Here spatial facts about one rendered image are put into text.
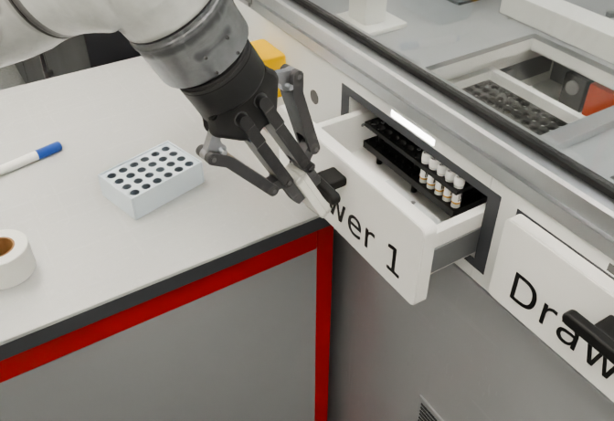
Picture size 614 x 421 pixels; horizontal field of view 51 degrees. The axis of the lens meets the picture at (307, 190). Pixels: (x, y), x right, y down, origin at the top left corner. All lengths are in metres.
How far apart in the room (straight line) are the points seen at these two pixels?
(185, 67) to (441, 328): 0.52
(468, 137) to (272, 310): 0.45
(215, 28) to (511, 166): 0.32
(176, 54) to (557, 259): 0.39
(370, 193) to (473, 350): 0.26
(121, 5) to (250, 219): 0.47
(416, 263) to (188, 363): 0.44
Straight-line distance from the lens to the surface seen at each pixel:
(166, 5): 0.50
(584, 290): 0.65
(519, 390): 0.82
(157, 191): 0.93
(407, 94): 0.76
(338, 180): 0.72
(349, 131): 0.88
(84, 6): 0.51
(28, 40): 0.57
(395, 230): 0.68
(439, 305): 0.87
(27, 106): 1.26
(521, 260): 0.69
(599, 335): 0.61
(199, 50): 0.53
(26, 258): 0.88
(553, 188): 0.64
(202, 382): 1.04
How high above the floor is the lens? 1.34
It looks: 38 degrees down
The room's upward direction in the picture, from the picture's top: straight up
